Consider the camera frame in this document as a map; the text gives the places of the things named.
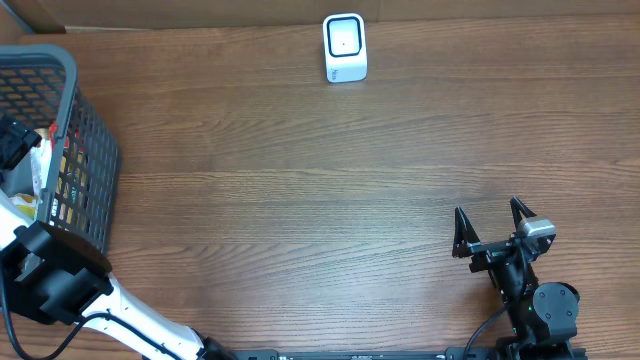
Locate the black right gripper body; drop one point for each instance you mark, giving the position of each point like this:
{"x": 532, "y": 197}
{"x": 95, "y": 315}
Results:
{"x": 495, "y": 248}

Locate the white barcode scanner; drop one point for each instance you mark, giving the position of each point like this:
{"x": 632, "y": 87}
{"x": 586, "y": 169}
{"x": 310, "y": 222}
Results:
{"x": 345, "y": 48}

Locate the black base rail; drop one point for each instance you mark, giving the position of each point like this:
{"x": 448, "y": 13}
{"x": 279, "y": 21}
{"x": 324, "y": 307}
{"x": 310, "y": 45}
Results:
{"x": 451, "y": 353}

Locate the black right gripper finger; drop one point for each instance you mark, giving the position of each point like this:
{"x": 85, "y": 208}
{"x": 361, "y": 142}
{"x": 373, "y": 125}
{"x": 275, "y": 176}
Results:
{"x": 465, "y": 237}
{"x": 521, "y": 213}

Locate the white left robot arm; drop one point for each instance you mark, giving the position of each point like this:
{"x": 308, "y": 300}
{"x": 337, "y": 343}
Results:
{"x": 51, "y": 275}

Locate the dark grey plastic basket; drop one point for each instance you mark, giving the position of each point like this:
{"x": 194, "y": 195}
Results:
{"x": 39, "y": 89}

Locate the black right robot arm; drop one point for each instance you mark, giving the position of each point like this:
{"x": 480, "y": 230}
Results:
{"x": 542, "y": 315}

